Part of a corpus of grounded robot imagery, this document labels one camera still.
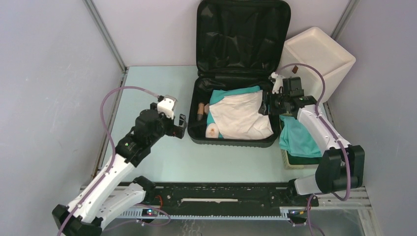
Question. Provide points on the white stacked drawer unit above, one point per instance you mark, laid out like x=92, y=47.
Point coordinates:
x=315, y=48

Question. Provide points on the brown cosmetic tube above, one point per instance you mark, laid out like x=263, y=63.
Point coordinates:
x=200, y=111

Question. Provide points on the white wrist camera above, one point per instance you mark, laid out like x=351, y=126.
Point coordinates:
x=277, y=80
x=166, y=105

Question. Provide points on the white bottle orange logo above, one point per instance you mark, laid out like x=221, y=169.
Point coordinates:
x=212, y=131

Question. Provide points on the pale yellow perforated basket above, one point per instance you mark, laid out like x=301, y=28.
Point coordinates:
x=285, y=157

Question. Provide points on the light teal bottom garment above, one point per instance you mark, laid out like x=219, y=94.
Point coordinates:
x=216, y=96

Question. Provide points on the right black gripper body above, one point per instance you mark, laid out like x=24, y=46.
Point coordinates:
x=277, y=103

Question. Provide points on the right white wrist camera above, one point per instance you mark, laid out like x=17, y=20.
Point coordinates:
x=277, y=80

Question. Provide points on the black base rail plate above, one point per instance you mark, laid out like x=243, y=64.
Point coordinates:
x=258, y=200

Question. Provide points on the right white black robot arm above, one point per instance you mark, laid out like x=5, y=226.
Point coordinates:
x=342, y=164

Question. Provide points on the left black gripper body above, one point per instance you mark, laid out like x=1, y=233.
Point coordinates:
x=169, y=128

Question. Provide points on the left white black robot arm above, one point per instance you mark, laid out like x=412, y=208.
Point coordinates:
x=93, y=209

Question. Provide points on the peach cosmetic tube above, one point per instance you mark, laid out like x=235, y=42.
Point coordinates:
x=206, y=109

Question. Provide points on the black ribbed hard-shell suitcase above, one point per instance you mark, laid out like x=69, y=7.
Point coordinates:
x=239, y=43

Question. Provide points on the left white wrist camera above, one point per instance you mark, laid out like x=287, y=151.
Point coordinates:
x=166, y=105

